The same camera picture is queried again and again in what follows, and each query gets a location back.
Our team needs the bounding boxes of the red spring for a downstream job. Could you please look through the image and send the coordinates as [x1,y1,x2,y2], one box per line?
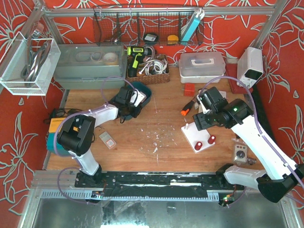
[194,142,203,151]
[208,135,216,144]

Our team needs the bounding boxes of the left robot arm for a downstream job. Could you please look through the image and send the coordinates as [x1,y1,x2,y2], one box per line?
[53,82,152,178]

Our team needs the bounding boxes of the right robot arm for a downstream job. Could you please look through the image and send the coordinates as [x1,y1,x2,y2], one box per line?
[193,87,304,203]

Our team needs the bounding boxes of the teal plastic tray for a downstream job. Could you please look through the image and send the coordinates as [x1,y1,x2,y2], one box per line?
[116,82,152,123]

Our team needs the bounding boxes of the white cotton work glove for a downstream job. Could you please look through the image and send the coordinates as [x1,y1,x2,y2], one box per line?
[194,96,202,113]

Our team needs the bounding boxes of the white cube power socket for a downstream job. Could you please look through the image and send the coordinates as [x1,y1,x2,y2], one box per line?
[219,91,227,98]

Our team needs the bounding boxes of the orange cube power socket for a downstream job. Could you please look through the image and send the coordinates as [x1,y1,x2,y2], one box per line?
[183,83,195,97]

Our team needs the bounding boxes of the orange black screwdriver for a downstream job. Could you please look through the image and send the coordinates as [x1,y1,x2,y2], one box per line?
[180,98,197,116]

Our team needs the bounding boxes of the red tray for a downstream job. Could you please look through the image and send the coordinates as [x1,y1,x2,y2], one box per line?
[225,63,254,94]

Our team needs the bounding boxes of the wicker basket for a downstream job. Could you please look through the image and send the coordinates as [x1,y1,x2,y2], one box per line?
[125,66,170,85]

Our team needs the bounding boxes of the white plastic storage box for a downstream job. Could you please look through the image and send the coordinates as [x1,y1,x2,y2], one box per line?
[179,52,226,84]

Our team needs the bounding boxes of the white box with warning label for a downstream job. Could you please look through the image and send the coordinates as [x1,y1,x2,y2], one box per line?
[99,132,117,149]

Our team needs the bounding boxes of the white power supply unit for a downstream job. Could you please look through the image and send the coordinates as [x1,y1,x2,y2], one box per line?
[237,47,263,89]

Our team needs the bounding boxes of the black tape measure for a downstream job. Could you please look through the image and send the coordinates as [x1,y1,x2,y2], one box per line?
[143,33,159,46]

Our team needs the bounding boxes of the beige control box with knob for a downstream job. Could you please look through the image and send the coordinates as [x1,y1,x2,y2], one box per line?
[233,143,247,166]

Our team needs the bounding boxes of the grey plastic storage box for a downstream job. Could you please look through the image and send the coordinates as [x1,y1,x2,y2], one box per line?
[54,44,127,90]

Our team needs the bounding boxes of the yellow tape measure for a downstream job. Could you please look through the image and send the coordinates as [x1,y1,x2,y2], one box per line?
[167,35,179,45]

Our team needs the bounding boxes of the orange teal device box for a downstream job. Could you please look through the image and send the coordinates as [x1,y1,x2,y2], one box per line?
[47,117,70,157]

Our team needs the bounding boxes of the blue white book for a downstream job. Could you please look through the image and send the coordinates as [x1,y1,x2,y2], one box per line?
[180,8,205,45]

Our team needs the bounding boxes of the clear acrylic box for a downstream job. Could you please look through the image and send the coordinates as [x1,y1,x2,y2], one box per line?
[0,32,61,96]

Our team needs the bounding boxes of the white coiled cable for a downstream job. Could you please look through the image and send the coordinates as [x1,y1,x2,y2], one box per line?
[140,59,168,76]

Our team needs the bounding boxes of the white peg base plate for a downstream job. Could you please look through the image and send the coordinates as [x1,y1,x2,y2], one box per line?
[181,122,216,153]

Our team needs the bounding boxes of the green yellow cordless drill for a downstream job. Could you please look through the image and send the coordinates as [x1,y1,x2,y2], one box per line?
[127,46,152,77]

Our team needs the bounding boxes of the black wire basket shelf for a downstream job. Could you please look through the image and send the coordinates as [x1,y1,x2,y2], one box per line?
[93,4,204,46]

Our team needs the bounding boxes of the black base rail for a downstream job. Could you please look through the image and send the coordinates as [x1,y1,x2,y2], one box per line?
[75,171,243,198]

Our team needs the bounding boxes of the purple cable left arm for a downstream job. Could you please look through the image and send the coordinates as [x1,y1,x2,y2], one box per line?
[53,76,138,205]

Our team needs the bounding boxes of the grey cables in acrylic box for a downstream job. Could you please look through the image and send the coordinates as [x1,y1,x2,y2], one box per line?
[20,35,51,87]

